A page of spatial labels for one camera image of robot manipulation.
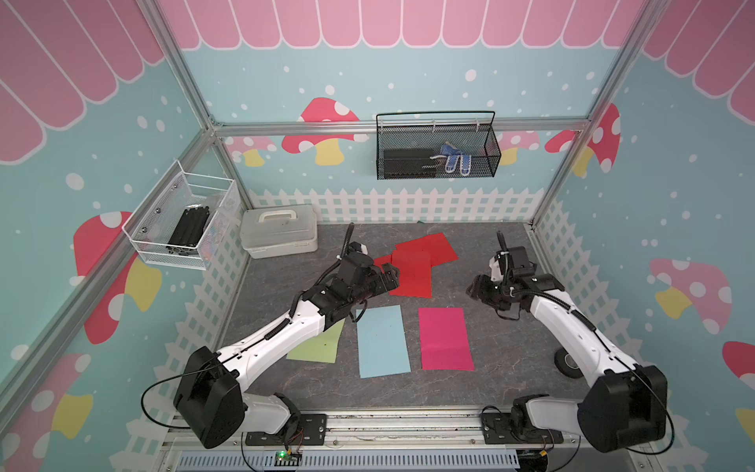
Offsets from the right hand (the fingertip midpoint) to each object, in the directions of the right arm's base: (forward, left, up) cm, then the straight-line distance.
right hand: (473, 290), depth 84 cm
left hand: (0, +25, +6) cm, 25 cm away
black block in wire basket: (+4, +72, +23) cm, 76 cm away
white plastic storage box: (+30, +65, -4) cm, 71 cm away
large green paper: (-12, +45, -13) cm, 48 cm away
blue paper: (-9, +27, -14) cm, 32 cm away
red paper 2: (+28, +4, -15) cm, 32 cm away
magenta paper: (-9, +7, -15) cm, 19 cm away
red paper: (+22, +28, -15) cm, 39 cm away
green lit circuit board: (-38, +51, -16) cm, 66 cm away
